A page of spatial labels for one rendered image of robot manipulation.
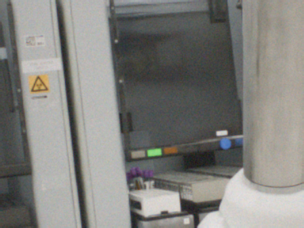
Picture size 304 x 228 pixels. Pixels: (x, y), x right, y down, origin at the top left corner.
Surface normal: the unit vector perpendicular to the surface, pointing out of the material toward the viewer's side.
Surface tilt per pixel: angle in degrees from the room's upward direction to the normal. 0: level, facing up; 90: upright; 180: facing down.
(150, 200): 90
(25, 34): 90
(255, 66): 102
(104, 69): 90
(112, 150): 90
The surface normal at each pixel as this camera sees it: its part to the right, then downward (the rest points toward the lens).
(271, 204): -0.18, -0.27
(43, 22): 0.30, 0.02
